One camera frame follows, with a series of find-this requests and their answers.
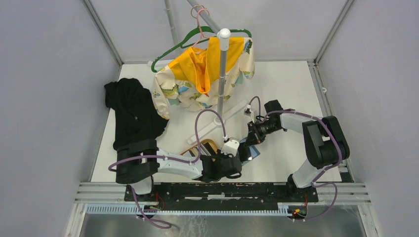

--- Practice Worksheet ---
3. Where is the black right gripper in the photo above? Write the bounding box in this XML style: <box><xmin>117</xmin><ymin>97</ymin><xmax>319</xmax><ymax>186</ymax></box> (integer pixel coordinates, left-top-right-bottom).
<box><xmin>244</xmin><ymin>119</ymin><xmax>280</xmax><ymax>148</ymax></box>

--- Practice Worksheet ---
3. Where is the yellow box of cards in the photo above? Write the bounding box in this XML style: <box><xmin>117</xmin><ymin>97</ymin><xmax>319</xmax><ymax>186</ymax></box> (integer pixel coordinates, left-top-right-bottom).
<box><xmin>181</xmin><ymin>139</ymin><xmax>218</xmax><ymax>157</ymax></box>

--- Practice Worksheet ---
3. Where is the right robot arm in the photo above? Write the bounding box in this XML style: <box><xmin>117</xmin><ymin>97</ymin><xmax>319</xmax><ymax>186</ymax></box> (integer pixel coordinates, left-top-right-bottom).
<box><xmin>239</xmin><ymin>100</ymin><xmax>350</xmax><ymax>201</ymax></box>

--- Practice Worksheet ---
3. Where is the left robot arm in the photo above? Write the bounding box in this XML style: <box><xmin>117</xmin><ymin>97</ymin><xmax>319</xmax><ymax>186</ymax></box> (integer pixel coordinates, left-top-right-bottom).
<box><xmin>108</xmin><ymin>138</ymin><xmax>242</xmax><ymax>201</ymax></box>

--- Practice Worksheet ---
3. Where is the yellow dinosaur print shirt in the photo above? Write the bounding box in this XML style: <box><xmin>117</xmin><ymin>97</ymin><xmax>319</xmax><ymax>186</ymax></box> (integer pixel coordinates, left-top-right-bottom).
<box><xmin>151</xmin><ymin>37</ymin><xmax>254</xmax><ymax>119</ymax></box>

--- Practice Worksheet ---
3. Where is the black garment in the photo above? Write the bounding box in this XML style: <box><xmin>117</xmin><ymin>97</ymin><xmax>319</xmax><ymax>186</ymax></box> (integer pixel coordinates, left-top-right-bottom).
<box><xmin>104</xmin><ymin>78</ymin><xmax>168</xmax><ymax>150</ymax></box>

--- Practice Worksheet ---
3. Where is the white clothes rack stand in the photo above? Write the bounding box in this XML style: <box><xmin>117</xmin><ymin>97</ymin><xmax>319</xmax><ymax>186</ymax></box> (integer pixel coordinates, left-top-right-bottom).
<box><xmin>147</xmin><ymin>0</ymin><xmax>250</xmax><ymax>146</ymax></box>

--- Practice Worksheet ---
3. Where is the pink clothes hanger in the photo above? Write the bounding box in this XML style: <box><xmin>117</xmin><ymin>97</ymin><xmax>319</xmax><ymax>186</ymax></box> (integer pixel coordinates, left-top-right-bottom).
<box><xmin>191</xmin><ymin>4</ymin><xmax>210</xmax><ymax>47</ymax></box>

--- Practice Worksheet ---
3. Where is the green clothes hanger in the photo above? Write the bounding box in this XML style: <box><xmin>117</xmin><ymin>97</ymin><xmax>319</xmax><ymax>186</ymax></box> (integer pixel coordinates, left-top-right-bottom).
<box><xmin>149</xmin><ymin>26</ymin><xmax>252</xmax><ymax>73</ymax></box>

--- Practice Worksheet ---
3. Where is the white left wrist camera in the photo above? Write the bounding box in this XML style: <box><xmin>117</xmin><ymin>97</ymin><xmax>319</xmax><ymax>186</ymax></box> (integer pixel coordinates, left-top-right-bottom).
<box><xmin>221</xmin><ymin>137</ymin><xmax>240</xmax><ymax>157</ymax></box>

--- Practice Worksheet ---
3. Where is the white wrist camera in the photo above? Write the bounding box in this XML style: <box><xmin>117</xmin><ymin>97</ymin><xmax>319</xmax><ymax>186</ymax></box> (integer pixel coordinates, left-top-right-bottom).
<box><xmin>244</xmin><ymin>104</ymin><xmax>255</xmax><ymax>121</ymax></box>
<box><xmin>221</xmin><ymin>137</ymin><xmax>240</xmax><ymax>157</ymax></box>

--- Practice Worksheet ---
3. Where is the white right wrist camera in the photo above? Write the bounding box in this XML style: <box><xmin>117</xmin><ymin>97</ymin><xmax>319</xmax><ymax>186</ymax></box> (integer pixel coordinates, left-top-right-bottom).
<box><xmin>244</xmin><ymin>104</ymin><xmax>255</xmax><ymax>121</ymax></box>

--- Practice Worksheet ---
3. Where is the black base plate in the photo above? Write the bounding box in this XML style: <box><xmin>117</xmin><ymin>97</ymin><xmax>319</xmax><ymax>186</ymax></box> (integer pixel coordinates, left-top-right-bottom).
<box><xmin>137</xmin><ymin>183</ymin><xmax>319</xmax><ymax>211</ymax></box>

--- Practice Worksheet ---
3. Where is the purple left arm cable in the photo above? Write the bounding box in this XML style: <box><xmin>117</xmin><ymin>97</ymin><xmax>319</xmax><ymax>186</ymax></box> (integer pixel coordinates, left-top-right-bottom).
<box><xmin>108</xmin><ymin>109</ymin><xmax>230</xmax><ymax>230</ymax></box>

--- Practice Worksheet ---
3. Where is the white slotted cable duct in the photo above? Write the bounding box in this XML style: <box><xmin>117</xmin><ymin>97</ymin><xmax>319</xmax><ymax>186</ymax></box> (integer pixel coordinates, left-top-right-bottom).
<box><xmin>86</xmin><ymin>203</ymin><xmax>292</xmax><ymax>217</ymax></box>

